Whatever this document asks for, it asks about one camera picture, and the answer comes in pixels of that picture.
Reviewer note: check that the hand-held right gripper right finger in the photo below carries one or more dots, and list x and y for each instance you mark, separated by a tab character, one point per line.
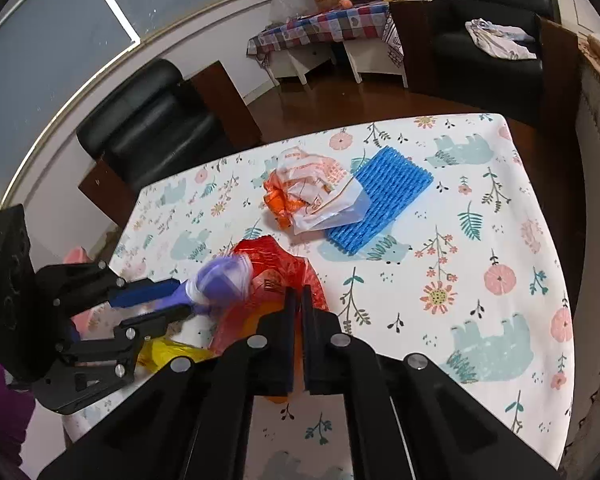
312	350

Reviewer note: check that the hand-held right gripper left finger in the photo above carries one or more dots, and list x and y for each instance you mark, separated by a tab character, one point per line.
287	340

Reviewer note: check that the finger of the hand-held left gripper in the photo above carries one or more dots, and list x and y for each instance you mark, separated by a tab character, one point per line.
150	325
145	292

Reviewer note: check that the yellow plastic bag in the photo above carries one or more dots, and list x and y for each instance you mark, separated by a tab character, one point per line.
165	350

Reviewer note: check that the clear plastic bag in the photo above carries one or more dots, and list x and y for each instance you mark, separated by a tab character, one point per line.
220	280
282	10

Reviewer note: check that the red plastic bag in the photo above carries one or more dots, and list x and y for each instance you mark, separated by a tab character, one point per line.
265	265

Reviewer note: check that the orange plastic wrapper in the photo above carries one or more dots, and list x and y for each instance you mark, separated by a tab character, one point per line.
280	205

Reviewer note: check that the white printed plastic bag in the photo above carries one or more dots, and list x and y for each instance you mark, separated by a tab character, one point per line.
315	180

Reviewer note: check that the blue foam mesh pad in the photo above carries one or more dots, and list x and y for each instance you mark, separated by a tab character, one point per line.
390	195

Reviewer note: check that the person's left forearm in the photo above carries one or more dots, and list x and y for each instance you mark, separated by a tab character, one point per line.
2	425

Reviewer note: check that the black leather armchair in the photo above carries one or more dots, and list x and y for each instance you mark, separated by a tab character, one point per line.
150	125
480	65

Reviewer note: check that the floral tablecloth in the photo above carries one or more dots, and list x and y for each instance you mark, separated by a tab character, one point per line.
480	260

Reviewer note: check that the white desk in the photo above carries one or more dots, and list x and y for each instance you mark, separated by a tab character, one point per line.
370	60

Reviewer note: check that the checked tablecloth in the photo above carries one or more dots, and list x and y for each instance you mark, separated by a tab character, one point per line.
330	22

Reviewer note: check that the beige bed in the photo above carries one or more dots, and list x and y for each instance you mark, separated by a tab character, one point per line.
595	160

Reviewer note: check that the white printed cloth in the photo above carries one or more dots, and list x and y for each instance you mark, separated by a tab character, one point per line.
495	40

